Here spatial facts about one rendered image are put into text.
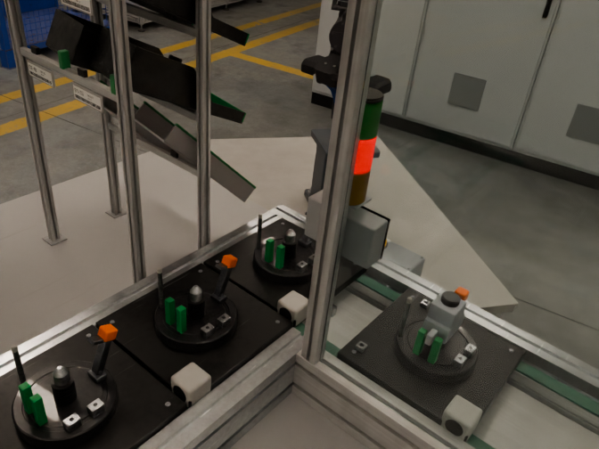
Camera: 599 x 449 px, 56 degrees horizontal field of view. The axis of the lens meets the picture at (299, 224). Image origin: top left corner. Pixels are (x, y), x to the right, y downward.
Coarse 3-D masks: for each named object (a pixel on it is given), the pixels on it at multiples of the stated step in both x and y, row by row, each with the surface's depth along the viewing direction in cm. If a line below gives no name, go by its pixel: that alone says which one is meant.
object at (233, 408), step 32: (256, 224) 126; (192, 256) 114; (128, 288) 104; (96, 320) 97; (32, 352) 90; (288, 352) 95; (224, 384) 88; (256, 384) 88; (288, 384) 97; (192, 416) 82; (224, 416) 84; (256, 416) 93; (160, 448) 78; (192, 448) 80; (224, 448) 88
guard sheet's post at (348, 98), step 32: (352, 0) 63; (352, 32) 64; (352, 64) 66; (352, 96) 68; (352, 128) 70; (320, 224) 79; (320, 256) 82; (320, 288) 84; (320, 320) 87; (320, 352) 94
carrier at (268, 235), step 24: (264, 240) 116; (288, 240) 110; (312, 240) 121; (240, 264) 112; (264, 264) 109; (288, 264) 110; (312, 264) 110; (264, 288) 106; (288, 288) 107; (288, 312) 100
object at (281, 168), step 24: (216, 144) 181; (240, 144) 182; (264, 144) 184; (288, 144) 186; (312, 144) 187; (240, 168) 169; (264, 168) 170; (288, 168) 171; (312, 168) 173; (264, 192) 158; (288, 192) 159
